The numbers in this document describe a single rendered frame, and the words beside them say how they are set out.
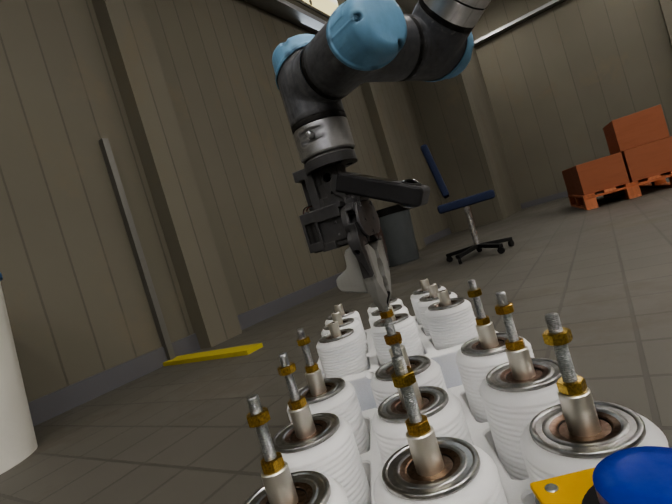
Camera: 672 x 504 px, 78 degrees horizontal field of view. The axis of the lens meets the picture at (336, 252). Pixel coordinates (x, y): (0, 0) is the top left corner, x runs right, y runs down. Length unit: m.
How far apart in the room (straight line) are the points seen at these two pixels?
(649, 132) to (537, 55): 5.16
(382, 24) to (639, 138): 5.05
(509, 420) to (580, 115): 9.64
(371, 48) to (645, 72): 9.69
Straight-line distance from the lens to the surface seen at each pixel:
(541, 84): 10.14
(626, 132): 5.44
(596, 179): 5.35
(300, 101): 0.55
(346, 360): 0.85
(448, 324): 0.85
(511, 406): 0.45
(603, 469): 0.20
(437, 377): 0.56
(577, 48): 10.21
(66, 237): 2.89
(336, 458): 0.46
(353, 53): 0.48
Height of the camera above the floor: 0.44
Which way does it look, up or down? 1 degrees down
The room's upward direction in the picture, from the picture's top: 17 degrees counter-clockwise
